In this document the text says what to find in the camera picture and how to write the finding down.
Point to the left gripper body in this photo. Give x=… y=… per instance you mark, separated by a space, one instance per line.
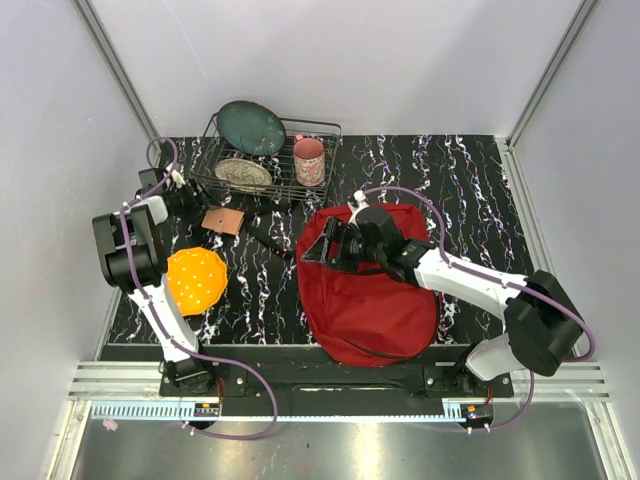
x=187 y=205

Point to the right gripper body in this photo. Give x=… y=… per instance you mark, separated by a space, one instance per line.
x=374 y=253

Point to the pink leather wallet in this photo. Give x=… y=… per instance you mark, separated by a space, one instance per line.
x=223 y=221

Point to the red student backpack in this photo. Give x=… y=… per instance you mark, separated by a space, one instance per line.
x=359 y=320

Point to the dark wire dish rack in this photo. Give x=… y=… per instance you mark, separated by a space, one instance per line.
x=284 y=186

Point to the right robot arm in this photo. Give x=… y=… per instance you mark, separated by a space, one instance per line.
x=540 y=323

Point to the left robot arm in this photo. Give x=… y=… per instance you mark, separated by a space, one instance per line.
x=133 y=259

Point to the beige patterned plate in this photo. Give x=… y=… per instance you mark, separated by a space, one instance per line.
x=243 y=175

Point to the orange yellow plate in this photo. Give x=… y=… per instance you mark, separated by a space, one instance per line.
x=197 y=278

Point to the pink patterned mug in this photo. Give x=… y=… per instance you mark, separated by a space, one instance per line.
x=309 y=161

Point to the teal round plate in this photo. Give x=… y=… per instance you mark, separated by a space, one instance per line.
x=251 y=128

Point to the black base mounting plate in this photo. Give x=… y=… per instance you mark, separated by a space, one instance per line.
x=436 y=373

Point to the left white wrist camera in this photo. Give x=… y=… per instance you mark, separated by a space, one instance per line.
x=175 y=177

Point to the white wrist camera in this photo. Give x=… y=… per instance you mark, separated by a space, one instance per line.
x=356 y=203
x=175 y=177

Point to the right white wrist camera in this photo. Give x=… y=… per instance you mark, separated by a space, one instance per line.
x=356 y=203

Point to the aluminium frame rail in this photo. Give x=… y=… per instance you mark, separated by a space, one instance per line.
x=137 y=391

